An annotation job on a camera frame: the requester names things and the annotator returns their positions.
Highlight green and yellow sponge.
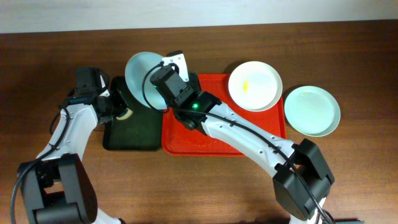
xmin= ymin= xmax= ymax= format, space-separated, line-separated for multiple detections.
xmin=116 ymin=108 xmax=133 ymax=121

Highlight light blue plate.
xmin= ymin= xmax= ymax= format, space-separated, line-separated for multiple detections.
xmin=125 ymin=52 xmax=166 ymax=110

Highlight white plate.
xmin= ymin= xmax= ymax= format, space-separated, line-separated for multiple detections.
xmin=228 ymin=61 xmax=283 ymax=112

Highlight light green plate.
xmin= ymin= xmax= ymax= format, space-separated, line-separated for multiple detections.
xmin=284 ymin=86 xmax=341 ymax=137

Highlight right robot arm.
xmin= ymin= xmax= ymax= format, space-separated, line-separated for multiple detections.
xmin=144 ymin=63 xmax=335 ymax=223

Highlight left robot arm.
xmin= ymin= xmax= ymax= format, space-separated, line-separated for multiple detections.
xmin=11 ymin=67 xmax=132 ymax=224

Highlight black rectangular tray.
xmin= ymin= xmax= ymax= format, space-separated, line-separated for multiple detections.
xmin=103 ymin=77 xmax=162 ymax=151

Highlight red plastic tray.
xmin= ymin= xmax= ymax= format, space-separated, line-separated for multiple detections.
xmin=162 ymin=74 xmax=286 ymax=157

